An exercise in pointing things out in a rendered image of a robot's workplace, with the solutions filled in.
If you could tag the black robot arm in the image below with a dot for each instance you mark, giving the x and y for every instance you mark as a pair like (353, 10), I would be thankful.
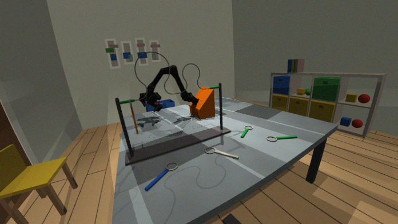
(174, 72)

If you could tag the blue bar with tan ring at its end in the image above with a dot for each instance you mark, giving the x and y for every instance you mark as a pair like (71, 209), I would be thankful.
(160, 176)

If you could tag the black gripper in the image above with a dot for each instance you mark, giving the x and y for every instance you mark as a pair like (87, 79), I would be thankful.
(150, 101)

